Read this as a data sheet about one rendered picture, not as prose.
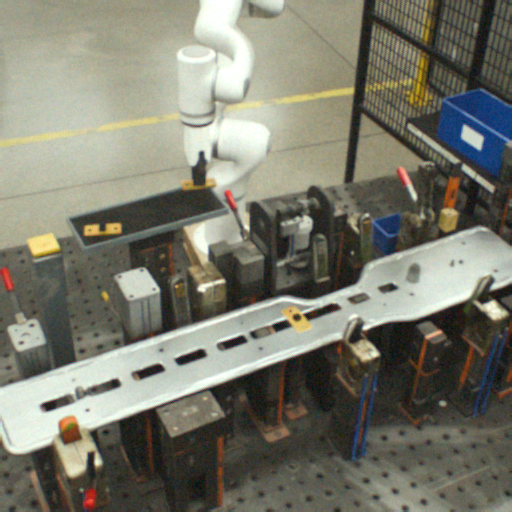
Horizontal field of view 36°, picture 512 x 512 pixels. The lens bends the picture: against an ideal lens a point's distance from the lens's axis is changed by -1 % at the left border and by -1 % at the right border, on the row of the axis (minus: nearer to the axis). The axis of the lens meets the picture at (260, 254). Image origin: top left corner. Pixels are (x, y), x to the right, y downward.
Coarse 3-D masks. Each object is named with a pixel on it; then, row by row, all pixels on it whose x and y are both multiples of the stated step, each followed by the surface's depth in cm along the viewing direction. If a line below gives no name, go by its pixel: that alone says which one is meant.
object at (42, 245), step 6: (48, 234) 185; (30, 240) 183; (36, 240) 183; (42, 240) 183; (48, 240) 183; (54, 240) 183; (30, 246) 181; (36, 246) 181; (42, 246) 181; (48, 246) 181; (54, 246) 181; (36, 252) 180; (42, 252) 180; (48, 252) 181
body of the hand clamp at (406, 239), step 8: (408, 216) 214; (400, 224) 217; (408, 224) 214; (424, 224) 214; (400, 232) 219; (408, 232) 215; (416, 232) 213; (424, 232) 215; (400, 240) 220; (408, 240) 216; (416, 240) 215; (424, 240) 217; (400, 248) 221; (408, 248) 217; (392, 288) 231; (384, 304) 237
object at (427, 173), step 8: (424, 168) 203; (432, 168) 202; (424, 176) 204; (432, 176) 202; (424, 184) 207; (432, 184) 207; (424, 192) 208; (432, 192) 208; (424, 200) 209; (416, 208) 210; (424, 208) 211
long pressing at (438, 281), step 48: (480, 240) 215; (432, 288) 199; (192, 336) 183; (288, 336) 184; (336, 336) 185; (48, 384) 170; (96, 384) 171; (144, 384) 171; (192, 384) 171; (0, 432) 160; (48, 432) 160
